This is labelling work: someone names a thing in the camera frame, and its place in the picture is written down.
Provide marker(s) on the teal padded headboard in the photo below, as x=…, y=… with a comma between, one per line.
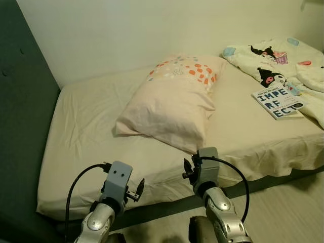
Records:
x=25, y=101

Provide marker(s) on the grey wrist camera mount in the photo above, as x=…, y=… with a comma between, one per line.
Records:
x=207, y=164
x=119, y=177

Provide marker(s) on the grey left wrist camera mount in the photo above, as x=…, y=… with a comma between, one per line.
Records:
x=119, y=177

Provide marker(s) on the beige sheeted mattress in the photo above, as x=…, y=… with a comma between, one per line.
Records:
x=86, y=142

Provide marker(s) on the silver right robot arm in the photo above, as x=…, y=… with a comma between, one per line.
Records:
x=220, y=207

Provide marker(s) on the dark robot left leg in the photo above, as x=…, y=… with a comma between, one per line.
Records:
x=117, y=239

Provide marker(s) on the dark robot right leg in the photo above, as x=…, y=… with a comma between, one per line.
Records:
x=198, y=230

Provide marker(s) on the dark robot leg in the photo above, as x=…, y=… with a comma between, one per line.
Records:
x=198, y=230
x=117, y=239

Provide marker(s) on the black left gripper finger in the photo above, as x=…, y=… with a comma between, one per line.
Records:
x=139, y=186

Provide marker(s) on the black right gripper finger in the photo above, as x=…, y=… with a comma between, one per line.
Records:
x=188, y=166

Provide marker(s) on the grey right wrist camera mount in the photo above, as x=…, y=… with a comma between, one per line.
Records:
x=207, y=164

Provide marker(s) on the pink patterned pillow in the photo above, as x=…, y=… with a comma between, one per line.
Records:
x=167, y=106

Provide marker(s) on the white book blue letters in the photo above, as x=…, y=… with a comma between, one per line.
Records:
x=276, y=101

